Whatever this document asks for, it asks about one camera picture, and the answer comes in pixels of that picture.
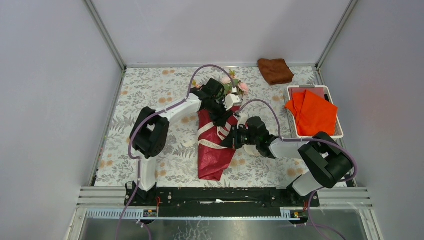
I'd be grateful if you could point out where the brown folded cloth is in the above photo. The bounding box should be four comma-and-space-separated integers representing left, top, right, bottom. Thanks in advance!
257, 58, 295, 86

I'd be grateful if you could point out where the dark red wrapping paper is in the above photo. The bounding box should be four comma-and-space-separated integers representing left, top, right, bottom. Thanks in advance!
196, 110, 238, 181

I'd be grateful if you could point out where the white plastic basket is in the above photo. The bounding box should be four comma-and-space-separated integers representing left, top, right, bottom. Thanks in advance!
284, 85, 344, 140

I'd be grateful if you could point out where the orange cloth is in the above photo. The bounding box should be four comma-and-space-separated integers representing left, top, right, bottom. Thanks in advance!
285, 92, 338, 137

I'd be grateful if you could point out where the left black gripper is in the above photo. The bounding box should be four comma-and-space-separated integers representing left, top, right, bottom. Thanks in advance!
202, 96, 232, 127

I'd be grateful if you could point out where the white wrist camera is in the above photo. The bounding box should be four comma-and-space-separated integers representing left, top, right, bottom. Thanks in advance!
235, 112, 249, 130
223, 93, 243, 110

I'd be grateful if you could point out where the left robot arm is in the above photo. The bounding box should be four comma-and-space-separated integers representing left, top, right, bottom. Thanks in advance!
128, 78, 242, 206

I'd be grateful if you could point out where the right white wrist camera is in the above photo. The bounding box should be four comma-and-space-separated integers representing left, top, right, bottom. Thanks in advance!
235, 112, 249, 130

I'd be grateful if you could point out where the dark red paper in basket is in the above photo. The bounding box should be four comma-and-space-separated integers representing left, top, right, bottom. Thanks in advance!
288, 87, 325, 100

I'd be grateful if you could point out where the cream printed ribbon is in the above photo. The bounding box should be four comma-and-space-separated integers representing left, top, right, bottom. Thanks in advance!
182, 121, 263, 158

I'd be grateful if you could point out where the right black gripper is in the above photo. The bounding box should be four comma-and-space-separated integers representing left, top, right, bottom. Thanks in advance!
220, 124, 259, 150

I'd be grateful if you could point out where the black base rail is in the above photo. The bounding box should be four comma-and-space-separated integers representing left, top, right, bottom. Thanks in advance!
124, 182, 320, 218

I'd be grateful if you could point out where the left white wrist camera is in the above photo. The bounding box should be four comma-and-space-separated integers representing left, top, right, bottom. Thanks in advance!
223, 93, 243, 110

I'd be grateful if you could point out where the pink fake flower bouquet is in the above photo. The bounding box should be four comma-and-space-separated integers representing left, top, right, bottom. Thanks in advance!
186, 64, 239, 98

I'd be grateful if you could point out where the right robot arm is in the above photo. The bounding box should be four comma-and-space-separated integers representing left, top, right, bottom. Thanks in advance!
220, 116, 355, 206

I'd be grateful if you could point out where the floral tablecloth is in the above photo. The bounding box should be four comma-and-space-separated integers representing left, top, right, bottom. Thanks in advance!
94, 67, 308, 188

